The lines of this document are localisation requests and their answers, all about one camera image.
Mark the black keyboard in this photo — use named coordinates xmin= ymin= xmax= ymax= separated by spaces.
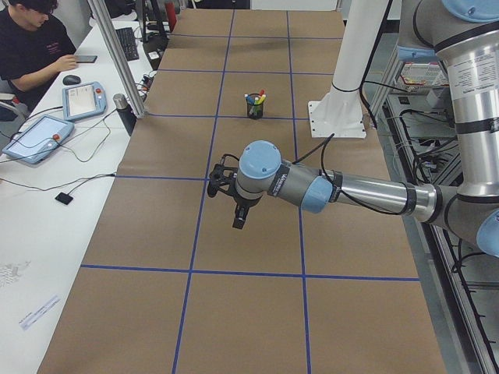
xmin=115 ymin=27 xmax=140 ymax=61

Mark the dark steel water bottle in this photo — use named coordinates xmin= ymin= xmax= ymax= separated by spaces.
xmin=113 ymin=93 xmax=136 ymax=136

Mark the black smartphone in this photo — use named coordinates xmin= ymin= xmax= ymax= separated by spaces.
xmin=75 ymin=55 xmax=97 ymax=64

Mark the person in black shirt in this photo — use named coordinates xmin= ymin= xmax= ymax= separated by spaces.
xmin=1 ymin=0 xmax=77 ymax=111

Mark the blue teach pendant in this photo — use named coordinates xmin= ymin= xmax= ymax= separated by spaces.
xmin=62 ymin=82 xmax=108 ymax=122
xmin=2 ymin=115 xmax=75 ymax=165

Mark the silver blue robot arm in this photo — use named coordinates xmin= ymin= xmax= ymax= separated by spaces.
xmin=229 ymin=1 xmax=498 ymax=256

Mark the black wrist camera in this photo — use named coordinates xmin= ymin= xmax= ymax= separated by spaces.
xmin=207 ymin=153 xmax=239 ymax=198

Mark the white camera mast base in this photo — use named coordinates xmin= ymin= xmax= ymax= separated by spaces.
xmin=308 ymin=0 xmax=391 ymax=139

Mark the far blue teach pendant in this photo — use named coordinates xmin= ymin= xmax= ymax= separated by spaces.
xmin=62 ymin=82 xmax=108 ymax=122

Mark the green marker pen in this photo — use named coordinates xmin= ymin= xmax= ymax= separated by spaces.
xmin=253 ymin=94 xmax=267 ymax=119

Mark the blue marker pen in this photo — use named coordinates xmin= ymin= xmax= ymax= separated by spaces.
xmin=245 ymin=94 xmax=254 ymax=105

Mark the black mesh pen cup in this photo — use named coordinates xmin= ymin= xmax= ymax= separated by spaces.
xmin=245 ymin=93 xmax=267 ymax=120

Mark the near blue teach pendant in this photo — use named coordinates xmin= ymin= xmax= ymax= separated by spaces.
xmin=2 ymin=115 xmax=75 ymax=165

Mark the small black square pad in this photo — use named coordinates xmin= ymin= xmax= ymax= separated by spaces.
xmin=55 ymin=192 xmax=73 ymax=206

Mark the aluminium frame post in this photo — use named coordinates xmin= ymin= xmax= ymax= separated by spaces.
xmin=88 ymin=0 xmax=146 ymax=118

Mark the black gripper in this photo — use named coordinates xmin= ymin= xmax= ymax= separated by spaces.
xmin=232 ymin=194 xmax=260 ymax=229

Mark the black computer mouse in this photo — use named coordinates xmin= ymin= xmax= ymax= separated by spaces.
xmin=62 ymin=75 xmax=81 ymax=86

